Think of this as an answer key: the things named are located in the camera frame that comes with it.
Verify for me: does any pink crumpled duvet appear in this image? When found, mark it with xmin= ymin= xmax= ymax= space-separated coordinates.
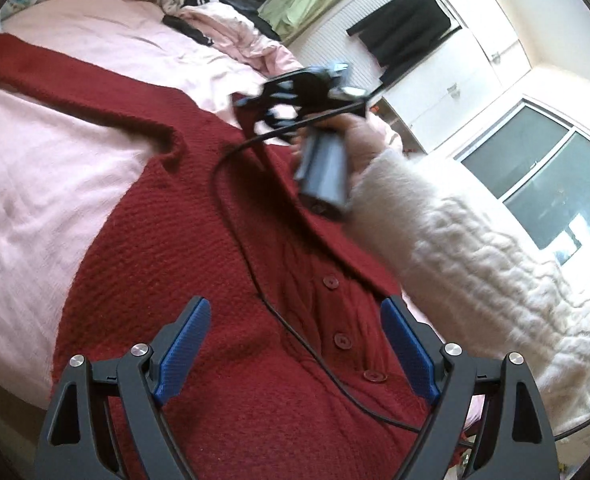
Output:
xmin=174 ymin=1 xmax=306 ymax=79

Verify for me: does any right forearm white fleece sleeve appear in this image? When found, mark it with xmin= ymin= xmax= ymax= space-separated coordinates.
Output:
xmin=347 ymin=148 xmax=590 ymax=431

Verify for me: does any black hanging garment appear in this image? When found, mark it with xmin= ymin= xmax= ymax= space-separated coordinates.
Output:
xmin=346 ymin=0 xmax=461 ymax=88

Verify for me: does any dark red knit cardigan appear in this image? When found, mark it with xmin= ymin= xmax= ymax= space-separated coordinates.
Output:
xmin=0 ymin=35 xmax=427 ymax=479

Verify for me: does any white wardrobe cabinet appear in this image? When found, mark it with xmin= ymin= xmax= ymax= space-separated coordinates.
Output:
xmin=289 ymin=0 xmax=530 ymax=152

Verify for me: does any window with frame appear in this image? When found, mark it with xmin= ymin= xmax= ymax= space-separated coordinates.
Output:
xmin=457 ymin=100 xmax=590 ymax=264

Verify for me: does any black white striped garment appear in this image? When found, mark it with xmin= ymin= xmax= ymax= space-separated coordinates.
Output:
xmin=153 ymin=0 xmax=235 ymax=47

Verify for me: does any black cable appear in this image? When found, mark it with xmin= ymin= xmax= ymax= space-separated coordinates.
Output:
xmin=211 ymin=84 xmax=476 ymax=449

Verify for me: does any person right hand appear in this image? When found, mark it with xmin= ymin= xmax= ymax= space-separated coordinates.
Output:
xmin=312 ymin=114 xmax=389 ymax=188

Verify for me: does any pink bed sheet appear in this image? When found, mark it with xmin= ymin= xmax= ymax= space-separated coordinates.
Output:
xmin=0 ymin=0 xmax=407 ymax=411

